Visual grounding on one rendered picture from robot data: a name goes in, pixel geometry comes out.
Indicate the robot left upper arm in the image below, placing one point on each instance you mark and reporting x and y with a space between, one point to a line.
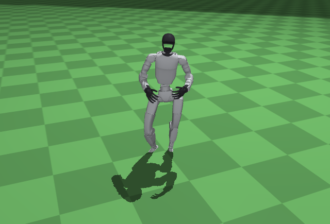
182 60

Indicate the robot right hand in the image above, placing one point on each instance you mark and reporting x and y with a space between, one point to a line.
149 94

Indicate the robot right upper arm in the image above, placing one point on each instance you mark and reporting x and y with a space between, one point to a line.
147 64

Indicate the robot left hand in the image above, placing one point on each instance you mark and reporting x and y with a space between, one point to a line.
181 91

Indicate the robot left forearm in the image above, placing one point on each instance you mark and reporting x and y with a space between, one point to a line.
189 81

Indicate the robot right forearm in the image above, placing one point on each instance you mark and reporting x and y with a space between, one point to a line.
143 81

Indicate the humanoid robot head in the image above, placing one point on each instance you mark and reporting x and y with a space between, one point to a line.
168 38

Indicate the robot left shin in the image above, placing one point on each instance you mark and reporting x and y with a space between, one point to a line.
172 137

